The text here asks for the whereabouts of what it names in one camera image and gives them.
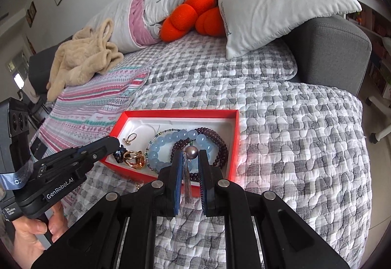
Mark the gold flower brooch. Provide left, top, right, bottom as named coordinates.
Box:
left=123, top=151, right=145, bottom=170

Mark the pink pearl silver pendant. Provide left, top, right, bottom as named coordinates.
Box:
left=182, top=145, right=199, bottom=204

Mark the blue bead bracelet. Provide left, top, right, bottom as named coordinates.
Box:
left=147, top=129, right=215, bottom=173

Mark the person's left hand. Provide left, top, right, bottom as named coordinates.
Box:
left=12, top=202, right=68, bottom=268

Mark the dark blue flower brooch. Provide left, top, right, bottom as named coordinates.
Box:
left=113, top=147, right=127, bottom=163

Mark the striped patterned blanket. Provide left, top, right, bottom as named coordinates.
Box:
left=33, top=67, right=149, bottom=153

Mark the red Ace cardboard box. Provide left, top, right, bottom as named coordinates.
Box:
left=102, top=110, right=239, bottom=183

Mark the grey checked quilt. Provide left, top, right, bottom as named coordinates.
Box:
left=64, top=30, right=374, bottom=269

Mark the beige fleece garment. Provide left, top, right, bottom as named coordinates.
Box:
left=46, top=19, right=124, bottom=102

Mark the white chair base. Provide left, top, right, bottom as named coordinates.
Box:
left=365, top=95, right=391, bottom=144

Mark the white pink folded duvet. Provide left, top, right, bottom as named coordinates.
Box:
left=87, top=0, right=185, bottom=53

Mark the grey upholstered headboard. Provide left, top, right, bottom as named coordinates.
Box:
left=282, top=16, right=372, bottom=96

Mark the orange knot cushion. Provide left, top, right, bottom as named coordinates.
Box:
left=160, top=0, right=226, bottom=42

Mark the white deer print pillow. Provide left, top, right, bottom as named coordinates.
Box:
left=218, top=0, right=362, bottom=59

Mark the dark red bead bracelet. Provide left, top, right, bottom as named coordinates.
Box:
left=170, top=126, right=229, bottom=183

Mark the small gold ring earring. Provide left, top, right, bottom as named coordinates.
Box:
left=123, top=133, right=137, bottom=145

